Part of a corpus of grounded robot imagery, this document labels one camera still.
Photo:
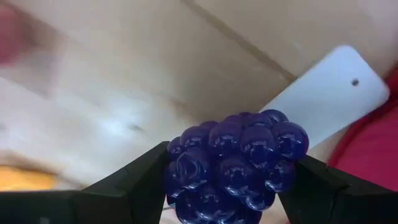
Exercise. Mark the red cloth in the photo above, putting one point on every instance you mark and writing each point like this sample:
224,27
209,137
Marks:
373,149

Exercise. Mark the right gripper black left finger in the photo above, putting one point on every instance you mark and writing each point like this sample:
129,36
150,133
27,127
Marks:
109,203

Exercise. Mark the purple toy grape bunch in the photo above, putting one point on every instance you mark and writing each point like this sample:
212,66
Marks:
236,161

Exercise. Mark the small white rectangular card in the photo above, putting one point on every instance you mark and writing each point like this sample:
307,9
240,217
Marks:
335,93

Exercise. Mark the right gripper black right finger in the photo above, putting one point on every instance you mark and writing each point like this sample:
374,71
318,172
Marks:
342,208

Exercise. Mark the yellow elongated toy fruit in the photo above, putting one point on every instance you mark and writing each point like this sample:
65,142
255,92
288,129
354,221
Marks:
21,179

